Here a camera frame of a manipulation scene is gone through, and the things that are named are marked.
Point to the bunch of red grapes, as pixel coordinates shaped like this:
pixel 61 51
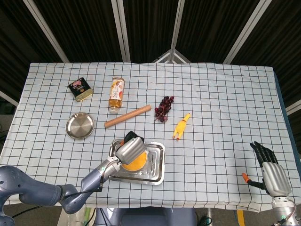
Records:
pixel 163 109

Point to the round stainless steel plate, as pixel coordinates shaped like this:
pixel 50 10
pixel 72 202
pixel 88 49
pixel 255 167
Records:
pixel 80 126

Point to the wooden rolling pin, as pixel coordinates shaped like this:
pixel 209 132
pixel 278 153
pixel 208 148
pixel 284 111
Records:
pixel 127 117

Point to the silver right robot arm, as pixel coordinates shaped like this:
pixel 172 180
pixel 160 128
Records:
pixel 285 209

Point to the yellow rubber chicken toy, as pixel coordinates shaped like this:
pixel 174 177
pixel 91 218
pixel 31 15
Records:
pixel 180 128

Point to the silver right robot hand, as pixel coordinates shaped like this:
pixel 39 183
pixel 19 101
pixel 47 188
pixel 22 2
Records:
pixel 275 177

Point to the white checked tablecloth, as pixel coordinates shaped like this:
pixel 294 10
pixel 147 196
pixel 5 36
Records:
pixel 211 94

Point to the dark folding screen white frames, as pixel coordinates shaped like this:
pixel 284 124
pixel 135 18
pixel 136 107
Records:
pixel 82 23

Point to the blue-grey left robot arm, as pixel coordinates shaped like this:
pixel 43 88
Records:
pixel 42 190

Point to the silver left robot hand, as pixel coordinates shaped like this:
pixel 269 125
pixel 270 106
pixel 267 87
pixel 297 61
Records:
pixel 130 150

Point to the bowl of orange powder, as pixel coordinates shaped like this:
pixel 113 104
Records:
pixel 138 163

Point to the juice bottle with label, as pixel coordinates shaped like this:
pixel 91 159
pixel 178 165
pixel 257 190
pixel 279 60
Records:
pixel 116 94

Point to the rectangular stainless steel tray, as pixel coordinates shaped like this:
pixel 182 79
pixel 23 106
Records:
pixel 155 164

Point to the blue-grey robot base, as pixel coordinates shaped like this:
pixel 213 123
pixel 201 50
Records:
pixel 145 217

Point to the black luncheon meat tin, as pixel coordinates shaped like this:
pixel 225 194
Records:
pixel 80 89

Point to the clear plastic bag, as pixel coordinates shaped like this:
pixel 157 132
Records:
pixel 81 217

